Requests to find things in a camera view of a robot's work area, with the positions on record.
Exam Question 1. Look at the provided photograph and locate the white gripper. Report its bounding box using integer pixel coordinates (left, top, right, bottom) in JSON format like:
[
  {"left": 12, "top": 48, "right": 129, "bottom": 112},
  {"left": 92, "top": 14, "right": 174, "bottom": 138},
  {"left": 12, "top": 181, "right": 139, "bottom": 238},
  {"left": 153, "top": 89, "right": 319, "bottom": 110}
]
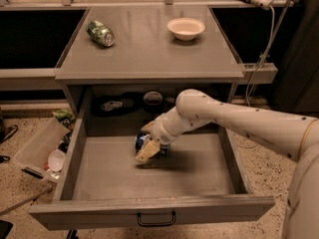
[{"left": 136, "top": 114, "right": 174, "bottom": 163}]

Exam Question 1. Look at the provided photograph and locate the blue pepsi can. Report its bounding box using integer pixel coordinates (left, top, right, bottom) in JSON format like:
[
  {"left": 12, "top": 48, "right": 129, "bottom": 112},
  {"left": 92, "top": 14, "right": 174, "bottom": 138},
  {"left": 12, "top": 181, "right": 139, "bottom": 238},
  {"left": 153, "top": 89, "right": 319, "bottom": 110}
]
[{"left": 134, "top": 131, "right": 170, "bottom": 156}]

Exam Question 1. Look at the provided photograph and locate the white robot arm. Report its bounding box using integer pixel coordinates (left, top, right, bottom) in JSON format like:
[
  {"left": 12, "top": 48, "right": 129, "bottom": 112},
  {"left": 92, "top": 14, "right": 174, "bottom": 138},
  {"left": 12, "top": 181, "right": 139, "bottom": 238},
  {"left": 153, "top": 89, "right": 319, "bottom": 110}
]
[{"left": 136, "top": 89, "right": 319, "bottom": 239}]

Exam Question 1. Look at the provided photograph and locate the open grey drawer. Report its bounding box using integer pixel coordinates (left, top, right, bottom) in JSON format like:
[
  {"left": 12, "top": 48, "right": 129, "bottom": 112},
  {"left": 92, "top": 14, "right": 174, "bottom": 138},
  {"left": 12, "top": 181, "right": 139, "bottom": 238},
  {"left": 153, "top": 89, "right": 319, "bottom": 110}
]
[{"left": 29, "top": 85, "right": 276, "bottom": 231}]

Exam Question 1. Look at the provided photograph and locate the grey counter cabinet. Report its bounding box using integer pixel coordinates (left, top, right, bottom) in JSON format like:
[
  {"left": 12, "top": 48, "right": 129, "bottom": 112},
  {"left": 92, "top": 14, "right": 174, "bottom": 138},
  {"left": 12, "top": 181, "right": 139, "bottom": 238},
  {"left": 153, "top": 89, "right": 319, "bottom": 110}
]
[{"left": 56, "top": 3, "right": 244, "bottom": 113}]

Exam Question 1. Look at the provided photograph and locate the green soda can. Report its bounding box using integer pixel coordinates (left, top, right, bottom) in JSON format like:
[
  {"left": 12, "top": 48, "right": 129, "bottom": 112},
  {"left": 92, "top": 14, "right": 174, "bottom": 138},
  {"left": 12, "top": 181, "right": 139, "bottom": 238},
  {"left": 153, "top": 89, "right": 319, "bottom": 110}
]
[{"left": 86, "top": 21, "right": 115, "bottom": 47}]

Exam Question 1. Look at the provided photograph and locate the black tape roll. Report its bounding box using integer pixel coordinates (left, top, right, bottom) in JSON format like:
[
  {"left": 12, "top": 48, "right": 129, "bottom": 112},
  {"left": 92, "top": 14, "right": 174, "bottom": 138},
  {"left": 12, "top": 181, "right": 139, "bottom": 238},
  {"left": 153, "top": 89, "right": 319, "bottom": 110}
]
[{"left": 143, "top": 91, "right": 163, "bottom": 113}]

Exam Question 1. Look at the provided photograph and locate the black cloth object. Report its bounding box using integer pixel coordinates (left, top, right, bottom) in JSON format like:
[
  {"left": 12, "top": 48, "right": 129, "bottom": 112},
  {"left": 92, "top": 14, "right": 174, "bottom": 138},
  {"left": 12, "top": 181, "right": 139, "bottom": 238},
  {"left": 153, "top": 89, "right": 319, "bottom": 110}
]
[{"left": 91, "top": 92, "right": 143, "bottom": 118}]

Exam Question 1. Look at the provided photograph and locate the green chip bag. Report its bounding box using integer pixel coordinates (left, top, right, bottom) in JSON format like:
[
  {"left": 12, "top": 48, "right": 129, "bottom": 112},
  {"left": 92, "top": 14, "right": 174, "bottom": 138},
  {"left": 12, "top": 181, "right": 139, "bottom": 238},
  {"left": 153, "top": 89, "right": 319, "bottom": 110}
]
[{"left": 53, "top": 110, "right": 76, "bottom": 130}]

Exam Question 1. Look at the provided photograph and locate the white plastic cup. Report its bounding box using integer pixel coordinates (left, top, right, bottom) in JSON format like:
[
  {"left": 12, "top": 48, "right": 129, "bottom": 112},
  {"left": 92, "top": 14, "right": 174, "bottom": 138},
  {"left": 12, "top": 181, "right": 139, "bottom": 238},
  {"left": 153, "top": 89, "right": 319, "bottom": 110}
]
[{"left": 48, "top": 149, "right": 65, "bottom": 172}]

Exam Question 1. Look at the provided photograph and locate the clear plastic bin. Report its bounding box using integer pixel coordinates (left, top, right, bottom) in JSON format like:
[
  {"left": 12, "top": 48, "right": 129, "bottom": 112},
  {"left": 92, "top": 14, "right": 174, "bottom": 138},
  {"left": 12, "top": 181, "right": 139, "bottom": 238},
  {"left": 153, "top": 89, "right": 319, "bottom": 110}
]
[{"left": 13, "top": 118, "right": 70, "bottom": 182}]

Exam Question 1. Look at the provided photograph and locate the white paper bowl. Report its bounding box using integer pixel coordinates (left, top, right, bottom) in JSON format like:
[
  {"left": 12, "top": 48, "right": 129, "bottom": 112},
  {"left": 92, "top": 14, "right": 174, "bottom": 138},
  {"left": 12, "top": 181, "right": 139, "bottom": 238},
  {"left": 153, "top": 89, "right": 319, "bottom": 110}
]
[{"left": 167, "top": 18, "right": 205, "bottom": 41}]

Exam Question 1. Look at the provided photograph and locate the black drawer handle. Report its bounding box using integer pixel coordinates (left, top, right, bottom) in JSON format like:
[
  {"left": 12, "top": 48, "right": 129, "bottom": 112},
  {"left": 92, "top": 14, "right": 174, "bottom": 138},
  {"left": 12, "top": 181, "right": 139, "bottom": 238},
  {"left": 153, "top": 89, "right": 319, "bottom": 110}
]
[{"left": 137, "top": 211, "right": 175, "bottom": 227}]

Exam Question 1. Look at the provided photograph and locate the white cable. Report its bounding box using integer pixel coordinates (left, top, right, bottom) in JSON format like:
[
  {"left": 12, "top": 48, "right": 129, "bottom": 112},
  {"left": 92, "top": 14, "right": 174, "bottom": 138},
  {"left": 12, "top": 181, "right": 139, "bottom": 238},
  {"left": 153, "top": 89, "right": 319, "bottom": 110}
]
[{"left": 235, "top": 4, "right": 277, "bottom": 149}]

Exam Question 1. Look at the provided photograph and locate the black floor cable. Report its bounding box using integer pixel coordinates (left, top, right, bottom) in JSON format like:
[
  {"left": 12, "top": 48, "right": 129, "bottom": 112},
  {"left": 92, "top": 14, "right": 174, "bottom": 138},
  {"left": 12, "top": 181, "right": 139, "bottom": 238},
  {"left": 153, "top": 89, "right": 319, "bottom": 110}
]
[{"left": 0, "top": 124, "right": 19, "bottom": 164}]

